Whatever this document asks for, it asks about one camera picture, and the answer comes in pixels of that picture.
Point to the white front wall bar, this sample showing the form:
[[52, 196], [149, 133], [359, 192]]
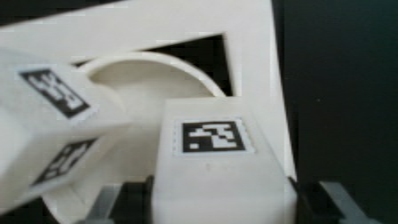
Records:
[[256, 73]]

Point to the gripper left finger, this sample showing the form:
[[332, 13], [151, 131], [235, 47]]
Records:
[[123, 204]]

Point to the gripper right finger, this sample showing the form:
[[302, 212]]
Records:
[[325, 204]]

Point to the white right wall bar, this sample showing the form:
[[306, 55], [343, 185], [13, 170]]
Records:
[[141, 24]]

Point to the white wall bar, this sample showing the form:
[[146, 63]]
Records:
[[256, 73], [141, 24]]

